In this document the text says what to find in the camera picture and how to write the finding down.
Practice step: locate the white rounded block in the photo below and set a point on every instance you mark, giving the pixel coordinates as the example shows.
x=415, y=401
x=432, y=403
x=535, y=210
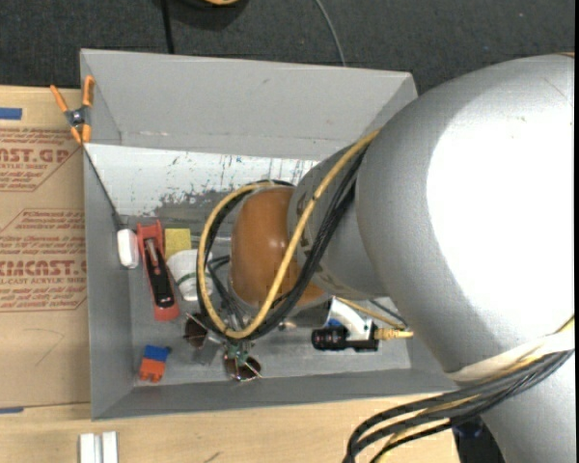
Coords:
x=127, y=249

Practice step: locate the brown cardboard board red print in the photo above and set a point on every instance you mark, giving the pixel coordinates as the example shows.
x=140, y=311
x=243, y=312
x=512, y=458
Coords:
x=38, y=239

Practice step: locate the red and black stapler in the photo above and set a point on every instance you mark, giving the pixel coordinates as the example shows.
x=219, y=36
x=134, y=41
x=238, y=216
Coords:
x=158, y=273

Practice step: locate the blue and orange block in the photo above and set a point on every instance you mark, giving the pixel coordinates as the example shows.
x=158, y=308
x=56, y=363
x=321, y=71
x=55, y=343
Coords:
x=153, y=363

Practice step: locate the brown lens sunglasses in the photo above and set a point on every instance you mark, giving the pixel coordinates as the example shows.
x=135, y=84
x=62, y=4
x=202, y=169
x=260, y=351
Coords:
x=196, y=332

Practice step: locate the grey metal bin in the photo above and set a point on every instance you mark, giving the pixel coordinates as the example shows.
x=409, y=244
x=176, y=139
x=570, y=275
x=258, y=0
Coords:
x=251, y=104

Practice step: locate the black cylinder on white bracket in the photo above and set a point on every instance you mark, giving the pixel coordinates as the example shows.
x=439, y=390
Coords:
x=335, y=338

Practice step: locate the white paper cup green print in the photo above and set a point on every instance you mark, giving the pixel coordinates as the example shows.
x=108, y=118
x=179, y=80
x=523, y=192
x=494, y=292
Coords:
x=185, y=270

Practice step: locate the yellow sponge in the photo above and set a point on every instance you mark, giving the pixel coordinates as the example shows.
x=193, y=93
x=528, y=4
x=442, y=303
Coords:
x=177, y=240

